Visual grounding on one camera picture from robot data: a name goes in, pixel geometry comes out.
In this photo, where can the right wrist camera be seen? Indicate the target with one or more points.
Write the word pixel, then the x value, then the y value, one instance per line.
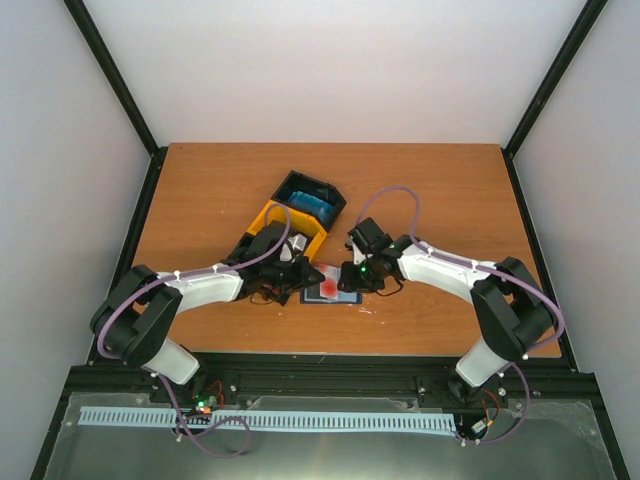
pixel 360 249

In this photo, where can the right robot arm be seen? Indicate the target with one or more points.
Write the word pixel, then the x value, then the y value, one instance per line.
pixel 512 313

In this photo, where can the light blue cable duct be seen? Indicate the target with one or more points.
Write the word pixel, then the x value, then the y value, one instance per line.
pixel 274 421

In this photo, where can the black credit card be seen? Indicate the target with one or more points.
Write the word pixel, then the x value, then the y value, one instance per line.
pixel 312 294

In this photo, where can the blue card stack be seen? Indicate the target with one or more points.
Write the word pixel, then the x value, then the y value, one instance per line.
pixel 311 204

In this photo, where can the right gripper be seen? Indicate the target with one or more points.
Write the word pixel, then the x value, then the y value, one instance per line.
pixel 350 282

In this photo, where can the blue leather card holder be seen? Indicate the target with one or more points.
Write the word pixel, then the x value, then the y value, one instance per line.
pixel 344 297

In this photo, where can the black bin with red cards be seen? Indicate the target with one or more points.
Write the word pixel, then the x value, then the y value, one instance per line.
pixel 242 252

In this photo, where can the left black frame post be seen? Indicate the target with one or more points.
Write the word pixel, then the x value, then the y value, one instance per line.
pixel 101 53

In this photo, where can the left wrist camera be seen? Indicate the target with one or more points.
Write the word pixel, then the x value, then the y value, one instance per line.
pixel 293 247

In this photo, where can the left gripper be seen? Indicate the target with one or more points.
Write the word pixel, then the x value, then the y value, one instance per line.
pixel 304 269

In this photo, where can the black bin with blue cards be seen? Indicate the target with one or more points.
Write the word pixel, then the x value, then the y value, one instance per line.
pixel 295 181

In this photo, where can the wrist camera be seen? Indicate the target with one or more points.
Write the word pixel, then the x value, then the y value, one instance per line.
pixel 293 247
pixel 360 249

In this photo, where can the right black frame post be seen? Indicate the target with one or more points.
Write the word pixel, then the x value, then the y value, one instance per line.
pixel 571 45

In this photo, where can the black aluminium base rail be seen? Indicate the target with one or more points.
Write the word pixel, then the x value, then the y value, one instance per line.
pixel 424 380

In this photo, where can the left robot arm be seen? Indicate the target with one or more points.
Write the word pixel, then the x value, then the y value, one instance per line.
pixel 132 324

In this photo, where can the black frame post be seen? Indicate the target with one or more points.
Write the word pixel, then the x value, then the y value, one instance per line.
pixel 571 45
pixel 101 53

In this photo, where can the yellow middle bin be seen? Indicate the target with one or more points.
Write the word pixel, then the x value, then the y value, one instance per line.
pixel 303 223

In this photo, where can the left controller board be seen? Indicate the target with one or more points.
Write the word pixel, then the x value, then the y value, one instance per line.
pixel 211 399

